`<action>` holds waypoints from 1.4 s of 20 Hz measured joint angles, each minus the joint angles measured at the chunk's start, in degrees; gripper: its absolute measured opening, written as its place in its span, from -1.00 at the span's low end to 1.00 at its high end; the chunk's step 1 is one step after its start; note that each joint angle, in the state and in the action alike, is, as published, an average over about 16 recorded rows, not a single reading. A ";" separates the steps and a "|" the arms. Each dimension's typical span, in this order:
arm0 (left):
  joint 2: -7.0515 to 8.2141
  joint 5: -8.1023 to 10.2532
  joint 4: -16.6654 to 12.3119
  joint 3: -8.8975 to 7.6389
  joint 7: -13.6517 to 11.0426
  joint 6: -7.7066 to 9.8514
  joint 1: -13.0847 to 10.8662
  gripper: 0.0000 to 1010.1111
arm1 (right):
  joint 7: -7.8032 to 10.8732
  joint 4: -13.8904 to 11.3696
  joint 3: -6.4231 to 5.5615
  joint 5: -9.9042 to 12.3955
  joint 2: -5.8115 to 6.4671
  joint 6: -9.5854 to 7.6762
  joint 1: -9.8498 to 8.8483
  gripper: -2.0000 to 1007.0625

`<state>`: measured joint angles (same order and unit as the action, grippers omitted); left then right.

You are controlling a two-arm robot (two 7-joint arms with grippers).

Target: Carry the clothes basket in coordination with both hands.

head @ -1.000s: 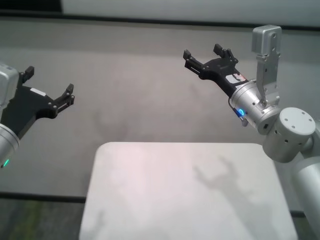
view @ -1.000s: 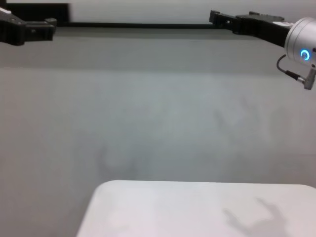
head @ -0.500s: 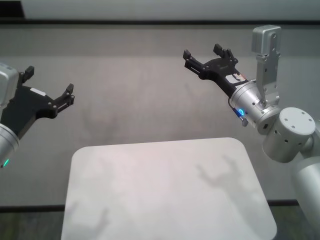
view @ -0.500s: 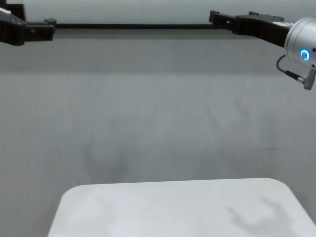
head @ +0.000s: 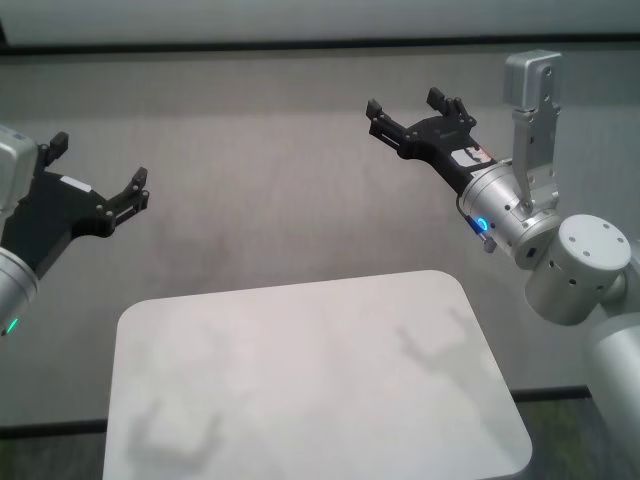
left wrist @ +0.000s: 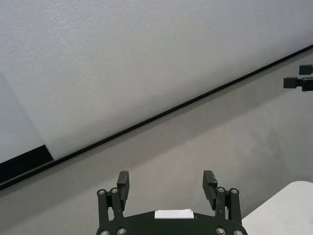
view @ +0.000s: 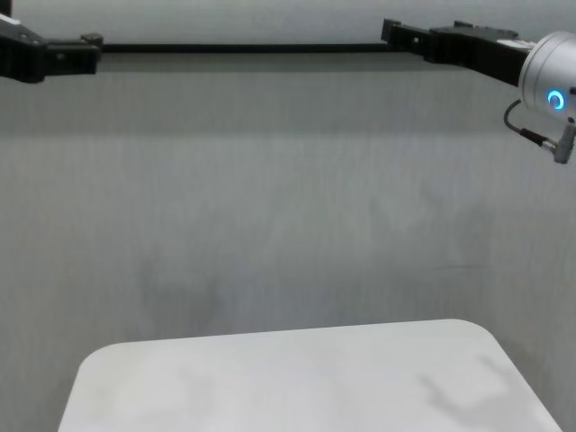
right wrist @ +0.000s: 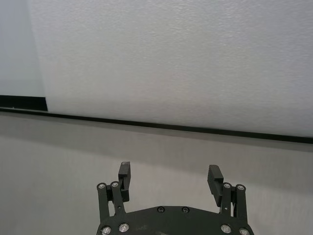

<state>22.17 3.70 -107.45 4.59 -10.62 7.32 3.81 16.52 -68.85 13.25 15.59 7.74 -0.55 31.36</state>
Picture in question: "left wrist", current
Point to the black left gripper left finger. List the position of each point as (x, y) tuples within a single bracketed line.
[(123, 186)]

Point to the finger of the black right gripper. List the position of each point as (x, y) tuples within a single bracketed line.
[(290, 82), (306, 69)]

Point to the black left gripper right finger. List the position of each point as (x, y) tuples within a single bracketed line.
[(209, 186)]

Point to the white stand with rounded corners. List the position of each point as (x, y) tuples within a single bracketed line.
[(281, 213)]

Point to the black wall trim strip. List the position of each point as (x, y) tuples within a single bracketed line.
[(24, 166)]

